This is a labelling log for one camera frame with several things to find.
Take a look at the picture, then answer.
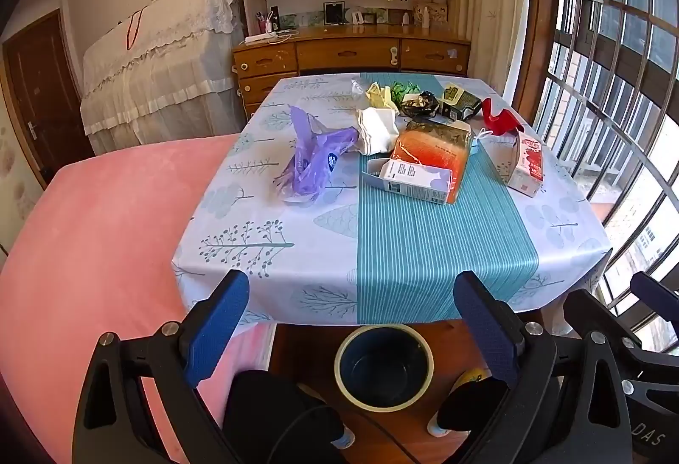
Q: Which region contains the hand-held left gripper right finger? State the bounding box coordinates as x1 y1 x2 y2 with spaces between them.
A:
453 270 634 464

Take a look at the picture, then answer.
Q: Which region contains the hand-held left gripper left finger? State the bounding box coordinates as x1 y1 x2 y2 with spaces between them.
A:
71 270 250 464

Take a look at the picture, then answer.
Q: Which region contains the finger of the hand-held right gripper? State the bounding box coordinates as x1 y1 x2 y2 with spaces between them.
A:
630 272 679 316
563 289 645 353

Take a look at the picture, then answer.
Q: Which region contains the blue bin with cream rim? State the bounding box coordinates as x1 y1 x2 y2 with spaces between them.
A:
334 323 435 413

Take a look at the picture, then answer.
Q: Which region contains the red and white carton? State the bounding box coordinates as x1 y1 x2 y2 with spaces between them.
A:
506 131 546 200

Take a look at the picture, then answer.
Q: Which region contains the white and blue carton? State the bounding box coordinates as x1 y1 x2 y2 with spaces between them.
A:
362 157 453 205

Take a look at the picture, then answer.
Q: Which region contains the blue face mask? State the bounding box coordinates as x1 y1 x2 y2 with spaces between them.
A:
468 127 497 158

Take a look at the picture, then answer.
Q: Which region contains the orange snack packet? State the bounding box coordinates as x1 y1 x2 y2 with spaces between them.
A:
390 118 473 205

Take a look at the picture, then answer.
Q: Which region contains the purple plastic bag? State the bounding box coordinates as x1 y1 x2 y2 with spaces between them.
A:
273 104 360 205

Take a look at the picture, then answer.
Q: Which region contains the red bag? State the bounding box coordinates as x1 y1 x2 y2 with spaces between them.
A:
480 98 526 136

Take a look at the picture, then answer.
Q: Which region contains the dark green box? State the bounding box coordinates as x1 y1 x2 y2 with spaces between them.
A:
440 82 483 122

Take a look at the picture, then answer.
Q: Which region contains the white paper bag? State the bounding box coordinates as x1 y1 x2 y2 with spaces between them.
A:
356 106 400 156

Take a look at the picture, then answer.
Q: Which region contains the dark foil wrapper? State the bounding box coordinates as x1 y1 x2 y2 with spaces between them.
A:
400 91 441 120

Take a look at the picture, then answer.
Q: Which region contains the yellow paper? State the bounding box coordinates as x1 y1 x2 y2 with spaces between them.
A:
366 82 398 110

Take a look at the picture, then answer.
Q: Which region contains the person's right leg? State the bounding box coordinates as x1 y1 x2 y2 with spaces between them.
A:
439 379 510 436

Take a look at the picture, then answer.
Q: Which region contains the person's leg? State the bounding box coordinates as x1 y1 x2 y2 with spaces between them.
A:
439 379 510 436
223 369 345 464

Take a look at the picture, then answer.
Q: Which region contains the person's left leg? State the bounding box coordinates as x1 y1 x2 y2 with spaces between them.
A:
223 369 345 464

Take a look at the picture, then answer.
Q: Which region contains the tree print striped tablecloth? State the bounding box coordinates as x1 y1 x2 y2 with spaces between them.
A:
171 73 613 327

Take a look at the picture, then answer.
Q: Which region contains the window with metal grille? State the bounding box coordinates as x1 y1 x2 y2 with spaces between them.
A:
530 0 679 353

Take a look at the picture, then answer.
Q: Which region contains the lace-covered piano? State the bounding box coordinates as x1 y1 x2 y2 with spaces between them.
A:
79 0 247 157

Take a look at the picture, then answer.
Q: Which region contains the brown wooden door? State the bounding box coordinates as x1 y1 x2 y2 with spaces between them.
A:
3 9 96 189

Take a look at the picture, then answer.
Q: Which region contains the wooden desk with drawers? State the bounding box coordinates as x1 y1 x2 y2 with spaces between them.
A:
232 25 472 122

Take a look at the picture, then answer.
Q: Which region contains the patterned storage box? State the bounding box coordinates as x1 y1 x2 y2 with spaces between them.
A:
414 0 449 27

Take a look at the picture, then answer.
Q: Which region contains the red cord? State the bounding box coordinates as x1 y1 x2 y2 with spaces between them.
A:
126 8 144 52

